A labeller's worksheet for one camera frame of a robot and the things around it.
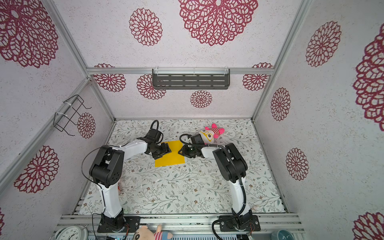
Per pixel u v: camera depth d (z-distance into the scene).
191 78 0.95
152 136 0.81
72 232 0.69
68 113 0.78
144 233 0.66
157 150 0.85
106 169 0.52
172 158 0.99
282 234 0.70
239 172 0.56
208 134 1.01
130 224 0.74
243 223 0.64
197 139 0.83
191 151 0.89
